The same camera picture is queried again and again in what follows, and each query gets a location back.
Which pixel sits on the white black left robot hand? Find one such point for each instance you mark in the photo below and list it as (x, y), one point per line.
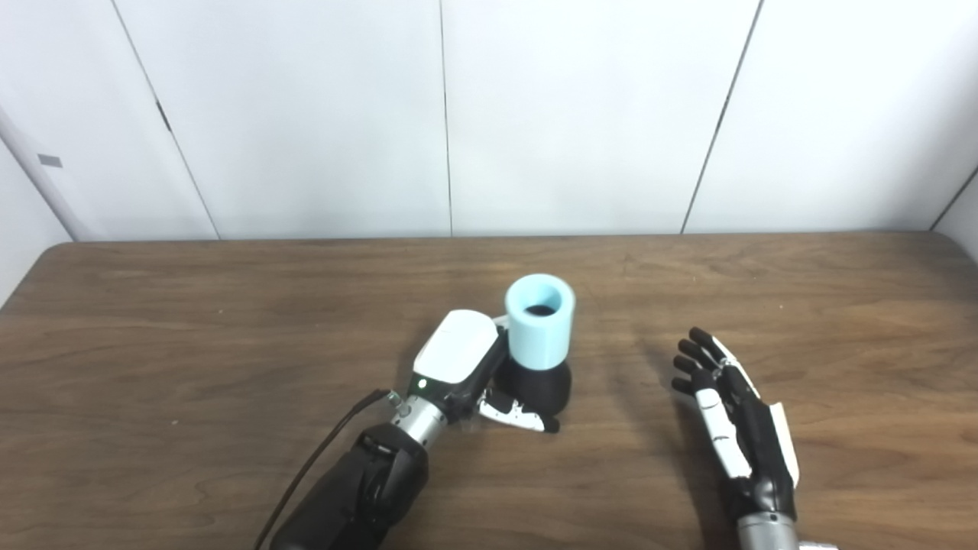
(454, 351)

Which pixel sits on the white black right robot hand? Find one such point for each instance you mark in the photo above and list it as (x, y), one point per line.
(752, 435)

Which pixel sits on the light blue cylinder cup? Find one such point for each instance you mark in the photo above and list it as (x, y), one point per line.
(539, 328)

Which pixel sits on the black funnel-shaped nozzle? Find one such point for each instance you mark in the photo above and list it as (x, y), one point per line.
(542, 389)

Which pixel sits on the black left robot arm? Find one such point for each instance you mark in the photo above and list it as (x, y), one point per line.
(359, 489)

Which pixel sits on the black panel hinge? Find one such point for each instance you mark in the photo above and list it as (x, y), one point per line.
(163, 116)

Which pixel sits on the grey wall label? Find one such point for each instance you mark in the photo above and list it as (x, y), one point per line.
(50, 160)

